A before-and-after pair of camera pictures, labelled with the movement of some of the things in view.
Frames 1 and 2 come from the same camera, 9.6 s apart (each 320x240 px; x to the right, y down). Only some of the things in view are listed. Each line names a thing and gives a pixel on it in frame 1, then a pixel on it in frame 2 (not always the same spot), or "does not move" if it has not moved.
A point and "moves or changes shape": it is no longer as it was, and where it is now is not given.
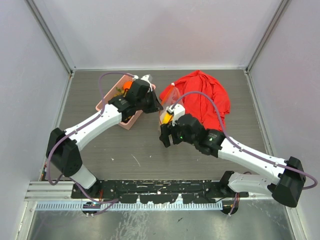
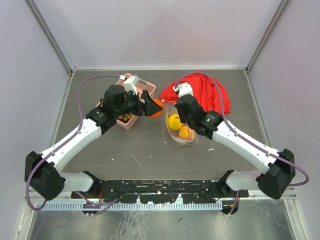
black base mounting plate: x=202 y=191 does not move
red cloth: x=201 y=95 does not move
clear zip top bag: x=172 y=98 moves or changes shape
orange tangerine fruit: x=127 y=84 moves or changes shape
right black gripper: x=166 y=130 → x=179 y=112
